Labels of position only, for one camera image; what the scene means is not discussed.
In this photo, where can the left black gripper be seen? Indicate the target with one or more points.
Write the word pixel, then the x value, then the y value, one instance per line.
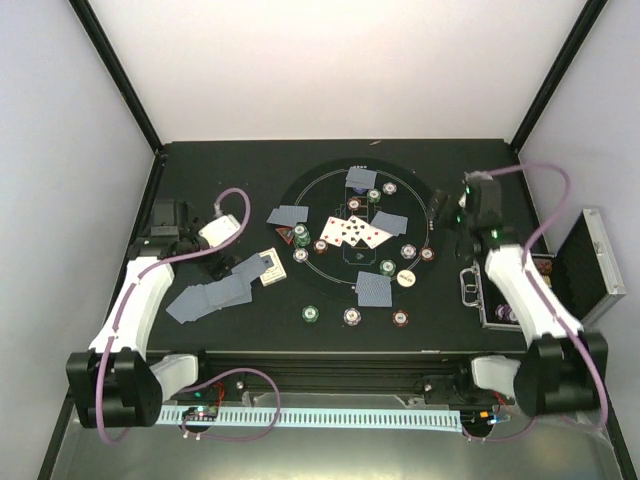
pixel 218 273

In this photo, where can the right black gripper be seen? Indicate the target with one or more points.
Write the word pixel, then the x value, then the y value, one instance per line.
pixel 436 202

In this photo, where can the orange chips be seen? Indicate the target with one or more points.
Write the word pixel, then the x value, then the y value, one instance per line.
pixel 320 246
pixel 427 254
pixel 354 204

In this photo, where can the blue chips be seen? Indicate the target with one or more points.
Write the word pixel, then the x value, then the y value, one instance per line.
pixel 408 251
pixel 389 188
pixel 300 255

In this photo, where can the green chips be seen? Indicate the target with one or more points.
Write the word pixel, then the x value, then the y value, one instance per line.
pixel 302 237
pixel 374 196
pixel 387 267

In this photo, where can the white dealer button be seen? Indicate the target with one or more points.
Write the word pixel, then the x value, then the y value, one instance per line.
pixel 406 278

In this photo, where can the face-up spades card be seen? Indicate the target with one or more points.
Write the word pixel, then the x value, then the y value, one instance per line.
pixel 352 228

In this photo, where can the green chip stack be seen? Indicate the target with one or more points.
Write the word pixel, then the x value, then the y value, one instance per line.
pixel 310 314

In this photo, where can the orange black chip stack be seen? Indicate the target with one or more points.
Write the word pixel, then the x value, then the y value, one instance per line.
pixel 400 318

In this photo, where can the blue white chip stack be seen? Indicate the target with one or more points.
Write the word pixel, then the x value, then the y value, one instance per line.
pixel 352 316

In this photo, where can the blue playing card deck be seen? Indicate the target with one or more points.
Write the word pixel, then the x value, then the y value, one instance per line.
pixel 231 291

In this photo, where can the face-up red card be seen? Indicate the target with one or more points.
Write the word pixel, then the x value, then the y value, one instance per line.
pixel 373 237

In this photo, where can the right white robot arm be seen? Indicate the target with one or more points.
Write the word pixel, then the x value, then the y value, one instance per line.
pixel 564 365

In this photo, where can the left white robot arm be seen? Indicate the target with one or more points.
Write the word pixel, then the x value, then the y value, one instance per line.
pixel 112 383

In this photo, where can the loose cards on table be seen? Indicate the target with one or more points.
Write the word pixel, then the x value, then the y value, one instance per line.
pixel 192 304

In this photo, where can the white card box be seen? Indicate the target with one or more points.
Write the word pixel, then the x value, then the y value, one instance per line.
pixel 275 271

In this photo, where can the red triangle all-in marker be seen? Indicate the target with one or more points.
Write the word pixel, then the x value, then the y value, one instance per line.
pixel 286 233

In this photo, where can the round black poker mat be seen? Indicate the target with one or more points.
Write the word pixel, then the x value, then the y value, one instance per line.
pixel 323 190

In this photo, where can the chip row in case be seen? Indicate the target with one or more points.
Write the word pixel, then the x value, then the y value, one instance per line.
pixel 504 314

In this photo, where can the left circuit board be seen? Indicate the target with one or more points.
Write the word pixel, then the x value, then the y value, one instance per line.
pixel 200 414

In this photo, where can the aluminium poker case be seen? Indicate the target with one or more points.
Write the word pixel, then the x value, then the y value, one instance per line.
pixel 583 274

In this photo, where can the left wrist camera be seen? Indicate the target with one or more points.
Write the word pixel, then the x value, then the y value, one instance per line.
pixel 219 230

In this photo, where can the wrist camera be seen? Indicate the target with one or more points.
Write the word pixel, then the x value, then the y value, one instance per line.
pixel 219 230
pixel 476 177

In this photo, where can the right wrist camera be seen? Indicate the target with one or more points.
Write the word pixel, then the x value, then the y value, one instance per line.
pixel 476 177

